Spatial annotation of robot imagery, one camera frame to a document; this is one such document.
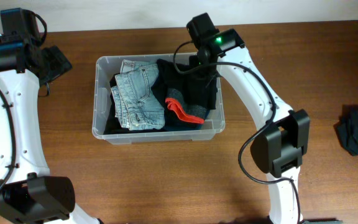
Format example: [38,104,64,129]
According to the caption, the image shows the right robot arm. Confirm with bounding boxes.
[186,13,310,223]

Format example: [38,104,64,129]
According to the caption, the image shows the black garment with red waistband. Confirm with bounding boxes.
[157,59,218,111]

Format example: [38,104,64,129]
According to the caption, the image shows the clear plastic storage container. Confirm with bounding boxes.
[92,53,226,144]

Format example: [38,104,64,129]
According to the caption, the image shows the light blue jeans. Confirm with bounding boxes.
[111,60,165,131]

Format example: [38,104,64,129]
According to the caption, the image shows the blue garment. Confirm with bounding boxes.
[151,79,210,131]

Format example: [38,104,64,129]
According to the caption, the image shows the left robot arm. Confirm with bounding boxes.
[0,8,98,223]

